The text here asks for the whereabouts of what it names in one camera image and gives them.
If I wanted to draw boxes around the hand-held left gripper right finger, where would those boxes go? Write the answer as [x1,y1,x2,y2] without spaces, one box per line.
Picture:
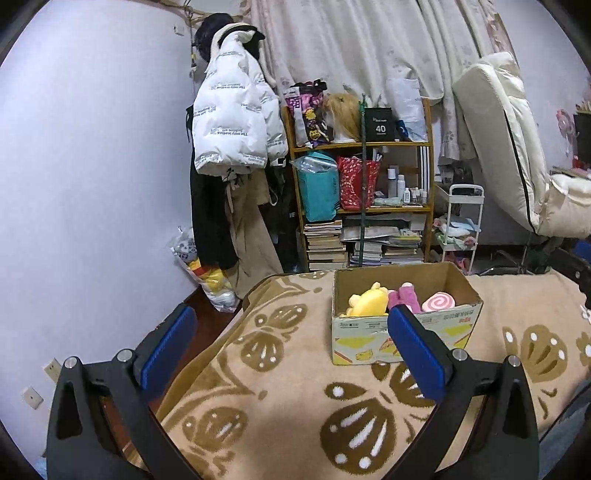
[387,305,541,480]

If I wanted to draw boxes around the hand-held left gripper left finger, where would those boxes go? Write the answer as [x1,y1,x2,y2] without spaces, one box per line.
[45,302,199,480]

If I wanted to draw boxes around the printed cardboard box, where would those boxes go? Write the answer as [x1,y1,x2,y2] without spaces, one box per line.
[331,262,484,366]

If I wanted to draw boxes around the pink bear plush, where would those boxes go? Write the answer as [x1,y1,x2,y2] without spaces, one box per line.
[387,282,422,312]

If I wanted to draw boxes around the yellow plush toy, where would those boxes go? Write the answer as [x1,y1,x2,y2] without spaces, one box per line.
[346,281,389,317]

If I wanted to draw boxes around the pink swirl plush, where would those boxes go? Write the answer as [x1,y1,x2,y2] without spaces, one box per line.
[421,292,458,315]

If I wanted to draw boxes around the plastic bag of plush toys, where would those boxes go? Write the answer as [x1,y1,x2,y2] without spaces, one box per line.
[171,226,241,315]

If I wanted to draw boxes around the beige patterned blanket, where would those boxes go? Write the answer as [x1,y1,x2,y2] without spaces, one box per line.
[122,270,591,480]

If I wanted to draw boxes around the beige hanging trousers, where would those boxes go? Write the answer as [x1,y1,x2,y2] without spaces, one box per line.
[224,171,284,298]

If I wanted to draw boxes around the black hanging coat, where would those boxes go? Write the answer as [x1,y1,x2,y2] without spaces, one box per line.
[185,104,241,271]

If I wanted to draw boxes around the white trolley cart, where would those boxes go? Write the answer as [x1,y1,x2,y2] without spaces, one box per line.
[434,184,485,275]

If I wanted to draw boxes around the stack of books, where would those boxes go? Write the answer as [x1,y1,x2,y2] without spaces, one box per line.
[302,215,426,272]

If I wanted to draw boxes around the row of toiletry bottles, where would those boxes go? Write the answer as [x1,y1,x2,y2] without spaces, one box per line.
[385,167,430,206]

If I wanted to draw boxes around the person's leg in jeans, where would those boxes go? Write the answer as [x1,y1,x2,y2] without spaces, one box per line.
[538,406,591,480]

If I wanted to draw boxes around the red gift bag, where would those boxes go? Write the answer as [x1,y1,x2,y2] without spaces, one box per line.
[336,156,382,210]

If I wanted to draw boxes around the teal bag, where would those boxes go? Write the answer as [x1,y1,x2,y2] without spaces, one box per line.
[291,152,340,222]

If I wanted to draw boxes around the wooden shelf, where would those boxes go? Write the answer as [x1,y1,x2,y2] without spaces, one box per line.
[281,99,437,273]

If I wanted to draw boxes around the black gift box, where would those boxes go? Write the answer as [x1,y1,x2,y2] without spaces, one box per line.
[360,107,399,143]

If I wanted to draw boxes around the cream padded recliner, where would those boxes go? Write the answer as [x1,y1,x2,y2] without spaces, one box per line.
[451,51,591,241]

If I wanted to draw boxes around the white plastic bag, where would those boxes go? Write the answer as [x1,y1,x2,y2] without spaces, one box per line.
[385,76,428,141]

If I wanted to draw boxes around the blonde wig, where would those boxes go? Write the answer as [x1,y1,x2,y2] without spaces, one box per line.
[323,92,363,143]

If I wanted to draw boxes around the white puffer jacket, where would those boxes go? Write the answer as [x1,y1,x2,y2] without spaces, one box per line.
[191,22,288,175]

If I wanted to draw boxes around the purple snack bag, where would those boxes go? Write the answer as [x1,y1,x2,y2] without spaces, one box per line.
[284,80,331,148]

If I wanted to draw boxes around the pale floral curtain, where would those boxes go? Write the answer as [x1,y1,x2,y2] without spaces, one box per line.
[245,0,513,162]

